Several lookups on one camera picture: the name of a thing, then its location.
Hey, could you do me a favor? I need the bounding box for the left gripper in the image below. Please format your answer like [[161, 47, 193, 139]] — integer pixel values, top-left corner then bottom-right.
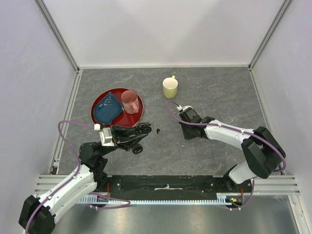
[[100, 123, 148, 156]]

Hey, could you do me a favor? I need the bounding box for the black charging case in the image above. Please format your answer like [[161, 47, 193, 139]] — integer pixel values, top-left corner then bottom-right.
[[132, 144, 143, 154], [135, 122, 152, 134]]

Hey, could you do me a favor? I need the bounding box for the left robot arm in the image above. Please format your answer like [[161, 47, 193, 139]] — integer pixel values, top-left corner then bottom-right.
[[19, 122, 152, 234]]

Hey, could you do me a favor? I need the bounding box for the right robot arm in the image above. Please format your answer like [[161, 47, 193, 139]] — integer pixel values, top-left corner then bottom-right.
[[177, 106, 286, 192]]

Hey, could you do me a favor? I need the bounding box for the red round tray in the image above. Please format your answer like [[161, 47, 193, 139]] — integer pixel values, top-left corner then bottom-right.
[[91, 88, 144, 127]]

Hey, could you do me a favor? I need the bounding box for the pink glass mug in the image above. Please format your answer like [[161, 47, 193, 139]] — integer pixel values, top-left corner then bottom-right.
[[121, 90, 139, 114]]

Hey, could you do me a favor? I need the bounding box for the blue teardrop plate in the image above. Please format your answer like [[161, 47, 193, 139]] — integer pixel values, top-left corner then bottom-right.
[[93, 92, 122, 124]]

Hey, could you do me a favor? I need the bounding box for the yellow ceramic mug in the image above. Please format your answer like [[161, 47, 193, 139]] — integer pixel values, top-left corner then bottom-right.
[[162, 76, 178, 99]]

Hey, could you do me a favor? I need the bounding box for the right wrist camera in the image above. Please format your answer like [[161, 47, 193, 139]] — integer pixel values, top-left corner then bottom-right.
[[177, 105, 198, 122]]

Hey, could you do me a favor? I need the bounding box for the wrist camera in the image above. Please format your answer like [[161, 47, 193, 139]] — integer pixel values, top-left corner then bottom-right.
[[177, 105, 198, 122], [99, 128, 115, 147]]

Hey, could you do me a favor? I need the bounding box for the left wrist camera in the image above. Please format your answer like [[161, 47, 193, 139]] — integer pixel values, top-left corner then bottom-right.
[[99, 128, 115, 147]]

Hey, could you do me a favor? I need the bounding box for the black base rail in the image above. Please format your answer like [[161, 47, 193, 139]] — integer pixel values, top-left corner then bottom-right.
[[107, 175, 230, 201]]

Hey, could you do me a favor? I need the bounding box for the slotted cable duct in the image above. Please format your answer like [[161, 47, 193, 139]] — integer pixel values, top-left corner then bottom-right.
[[77, 194, 243, 205]]

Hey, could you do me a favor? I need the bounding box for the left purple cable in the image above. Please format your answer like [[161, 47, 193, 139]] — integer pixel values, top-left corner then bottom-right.
[[25, 120, 100, 234]]

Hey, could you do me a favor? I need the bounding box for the right aluminium frame post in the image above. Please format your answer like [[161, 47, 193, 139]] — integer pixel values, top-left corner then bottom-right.
[[248, 0, 293, 72]]

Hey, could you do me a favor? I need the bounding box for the aluminium frame post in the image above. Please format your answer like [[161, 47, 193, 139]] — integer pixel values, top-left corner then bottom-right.
[[34, 0, 80, 73], [248, 0, 293, 72]]

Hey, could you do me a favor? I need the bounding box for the left aluminium frame post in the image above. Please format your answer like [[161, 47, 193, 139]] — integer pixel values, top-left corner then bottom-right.
[[34, 0, 80, 73]]

